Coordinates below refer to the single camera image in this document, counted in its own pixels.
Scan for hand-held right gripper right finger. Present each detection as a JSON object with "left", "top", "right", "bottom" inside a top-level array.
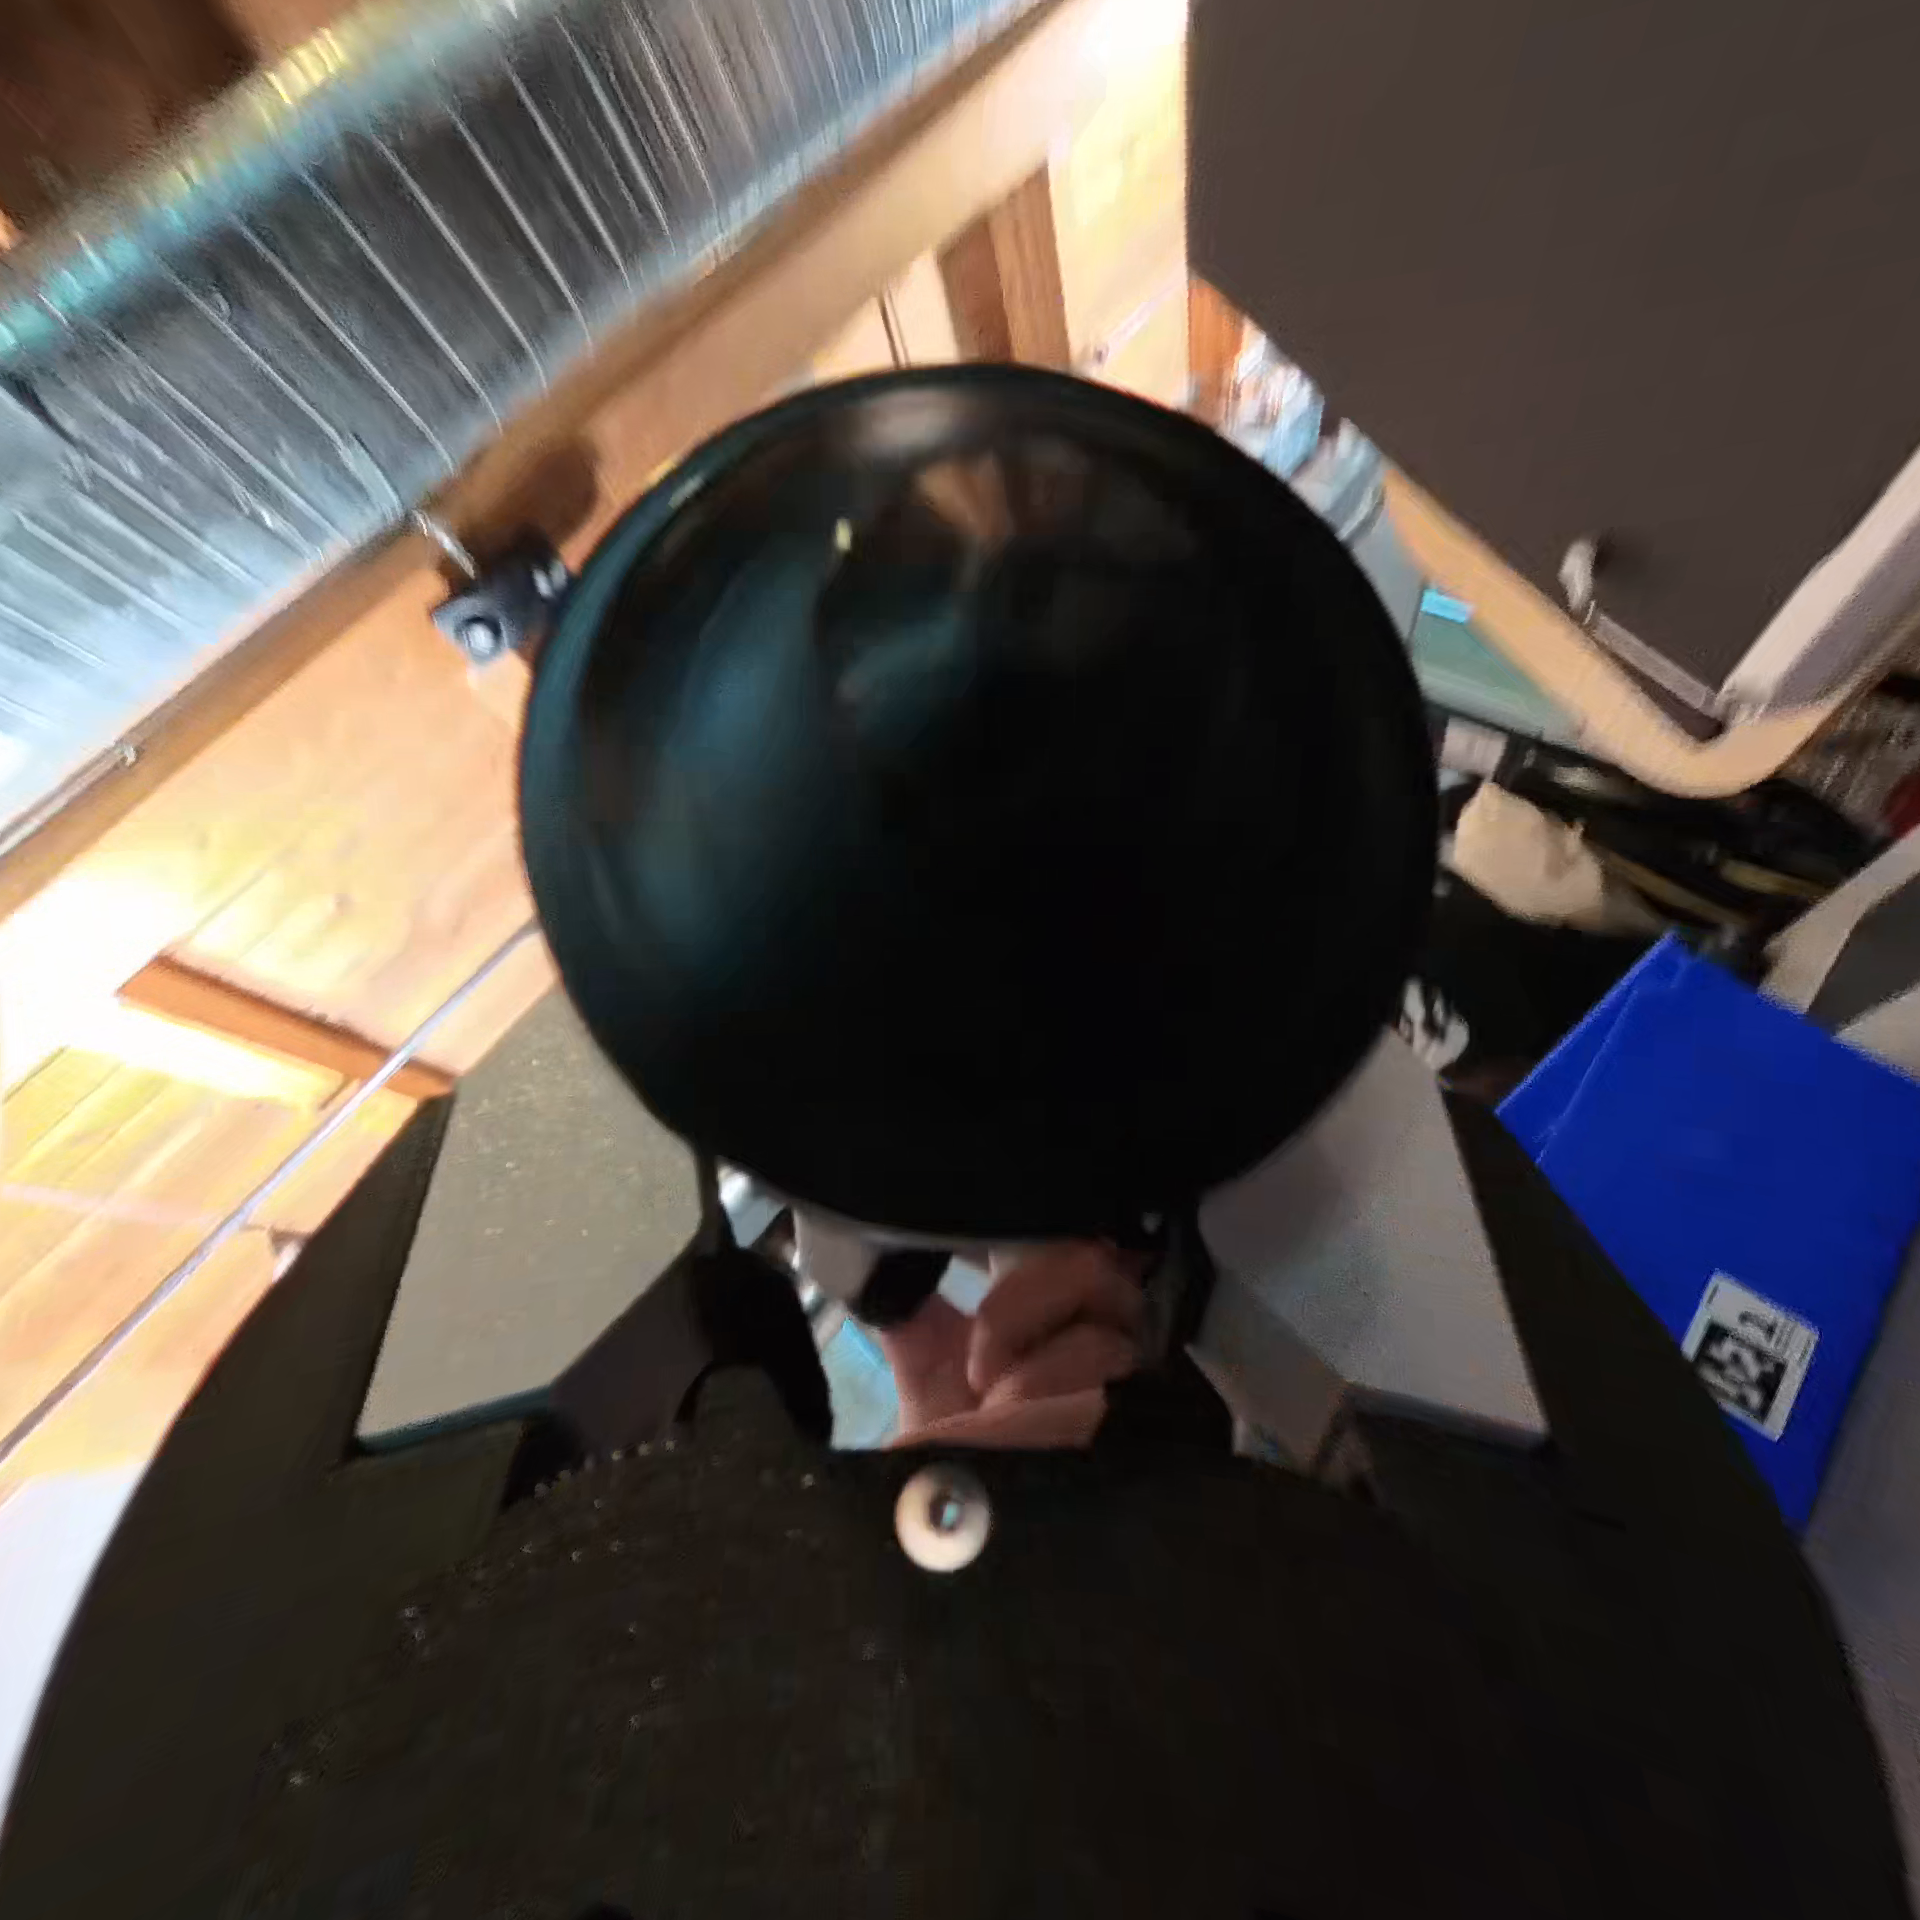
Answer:
[{"left": 1148, "top": 1032, "right": 1553, "bottom": 1472}]

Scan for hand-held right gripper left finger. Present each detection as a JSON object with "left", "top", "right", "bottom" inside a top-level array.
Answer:
[{"left": 353, "top": 992, "right": 832, "bottom": 1472}]

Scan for blue plastic storage bin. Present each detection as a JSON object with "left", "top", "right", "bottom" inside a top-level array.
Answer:
[{"left": 1496, "top": 934, "right": 1920, "bottom": 1530}]

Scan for black rubber suction cup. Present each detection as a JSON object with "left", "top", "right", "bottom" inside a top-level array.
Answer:
[{"left": 514, "top": 363, "right": 1442, "bottom": 1250}]

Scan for person's left hand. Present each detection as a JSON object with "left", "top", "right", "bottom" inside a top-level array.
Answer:
[{"left": 888, "top": 1239, "right": 1153, "bottom": 1450}]

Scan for beige bag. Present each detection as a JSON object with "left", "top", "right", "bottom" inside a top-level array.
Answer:
[{"left": 1447, "top": 781, "right": 1644, "bottom": 934}]

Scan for black yellow-striped bag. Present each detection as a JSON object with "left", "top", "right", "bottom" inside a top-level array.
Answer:
[{"left": 1442, "top": 734, "right": 1879, "bottom": 941}]

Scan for black clamp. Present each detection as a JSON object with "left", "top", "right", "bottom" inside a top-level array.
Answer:
[{"left": 431, "top": 539, "right": 574, "bottom": 668}]

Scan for wood-rimmed dark board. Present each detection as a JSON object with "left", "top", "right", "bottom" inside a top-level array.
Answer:
[{"left": 1185, "top": 0, "right": 1920, "bottom": 800}]

